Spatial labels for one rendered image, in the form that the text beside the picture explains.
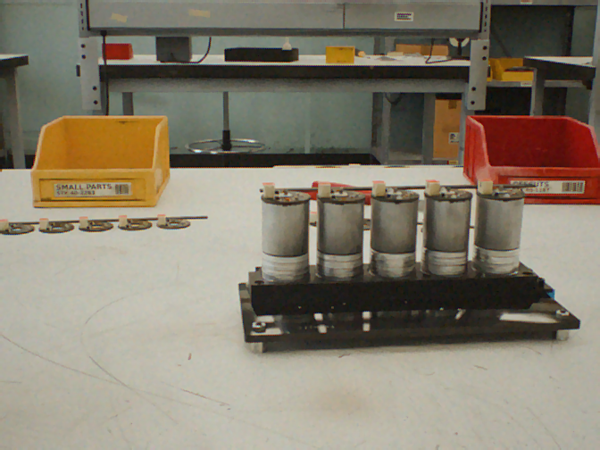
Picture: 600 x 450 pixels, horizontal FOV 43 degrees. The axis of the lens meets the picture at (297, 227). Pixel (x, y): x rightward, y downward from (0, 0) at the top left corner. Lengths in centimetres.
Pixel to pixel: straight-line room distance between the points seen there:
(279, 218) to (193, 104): 439
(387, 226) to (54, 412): 18
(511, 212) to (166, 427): 20
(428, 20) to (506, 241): 227
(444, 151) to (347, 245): 411
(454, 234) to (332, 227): 6
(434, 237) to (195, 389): 15
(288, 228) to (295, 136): 440
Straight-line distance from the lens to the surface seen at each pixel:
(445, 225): 39
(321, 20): 261
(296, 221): 38
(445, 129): 447
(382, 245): 39
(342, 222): 38
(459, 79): 276
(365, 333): 36
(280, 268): 38
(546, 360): 37
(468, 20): 269
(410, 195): 39
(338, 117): 478
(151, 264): 49
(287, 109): 475
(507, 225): 40
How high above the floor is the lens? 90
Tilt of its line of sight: 15 degrees down
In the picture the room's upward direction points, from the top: straight up
